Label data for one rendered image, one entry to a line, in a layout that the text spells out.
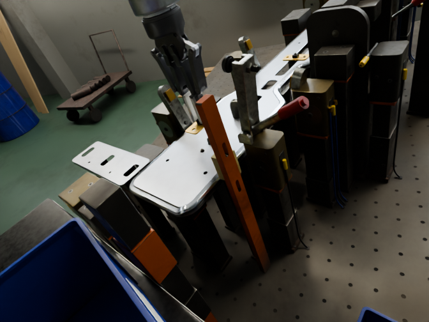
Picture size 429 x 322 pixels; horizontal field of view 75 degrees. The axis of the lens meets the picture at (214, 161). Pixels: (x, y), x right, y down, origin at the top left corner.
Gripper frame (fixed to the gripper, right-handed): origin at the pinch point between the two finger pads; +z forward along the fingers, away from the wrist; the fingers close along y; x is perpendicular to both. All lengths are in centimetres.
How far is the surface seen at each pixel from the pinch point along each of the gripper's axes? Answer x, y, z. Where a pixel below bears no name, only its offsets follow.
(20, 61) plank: -93, 486, 28
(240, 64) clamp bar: 2.0, -17.2, -11.0
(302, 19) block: -79, 13, 9
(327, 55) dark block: -21.5, -20.9, -1.6
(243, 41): -38.9, 13.7, 0.9
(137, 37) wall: -197, 317, 46
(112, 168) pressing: 17.5, 20.8, 10.5
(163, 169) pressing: 12.1, 5.3, 10.5
